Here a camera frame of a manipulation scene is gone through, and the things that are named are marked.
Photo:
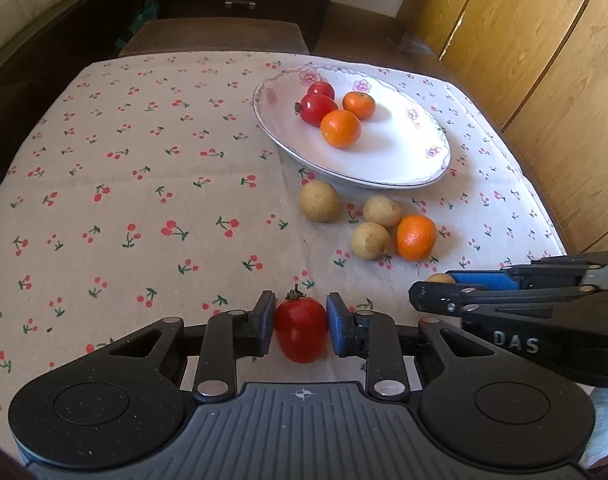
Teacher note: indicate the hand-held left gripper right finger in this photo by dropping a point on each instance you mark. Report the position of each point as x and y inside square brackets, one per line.
[336, 325]

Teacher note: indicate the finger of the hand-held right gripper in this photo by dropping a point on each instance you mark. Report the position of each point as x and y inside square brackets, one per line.
[434, 297]
[484, 280]

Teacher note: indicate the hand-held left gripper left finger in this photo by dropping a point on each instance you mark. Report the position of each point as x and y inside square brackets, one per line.
[264, 325]

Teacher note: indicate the tan longan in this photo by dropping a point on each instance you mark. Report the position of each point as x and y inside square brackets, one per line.
[439, 278]

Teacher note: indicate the red cherry tomato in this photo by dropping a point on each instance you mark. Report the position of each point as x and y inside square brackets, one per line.
[316, 110]
[320, 90]
[301, 330]

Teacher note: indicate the orange mandarin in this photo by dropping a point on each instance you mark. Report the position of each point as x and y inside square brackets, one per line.
[340, 128]
[416, 237]
[359, 105]

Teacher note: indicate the potato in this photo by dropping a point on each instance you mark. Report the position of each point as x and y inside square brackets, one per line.
[320, 201]
[382, 211]
[370, 240]

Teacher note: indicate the white floral plate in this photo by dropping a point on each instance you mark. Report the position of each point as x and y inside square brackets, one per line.
[399, 150]

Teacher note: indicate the white crumpled cloth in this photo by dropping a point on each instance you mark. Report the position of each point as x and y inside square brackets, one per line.
[606, 425]

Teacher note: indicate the cherry print tablecloth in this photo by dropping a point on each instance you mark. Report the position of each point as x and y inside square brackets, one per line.
[158, 185]

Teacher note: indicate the light wooden wardrobe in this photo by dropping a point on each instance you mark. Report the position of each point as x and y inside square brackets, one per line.
[534, 60]

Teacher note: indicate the clear plastic wrapper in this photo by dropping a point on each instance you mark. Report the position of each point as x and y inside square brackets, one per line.
[416, 44]

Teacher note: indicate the dark wooden stool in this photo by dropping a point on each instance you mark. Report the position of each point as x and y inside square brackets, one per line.
[208, 37]

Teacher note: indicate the teal plastic bag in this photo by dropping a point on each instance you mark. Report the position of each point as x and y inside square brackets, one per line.
[138, 20]

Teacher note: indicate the beige mattress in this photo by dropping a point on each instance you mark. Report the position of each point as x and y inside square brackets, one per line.
[58, 2]

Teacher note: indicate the dark wooden bed frame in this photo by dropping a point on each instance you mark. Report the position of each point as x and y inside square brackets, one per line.
[33, 80]

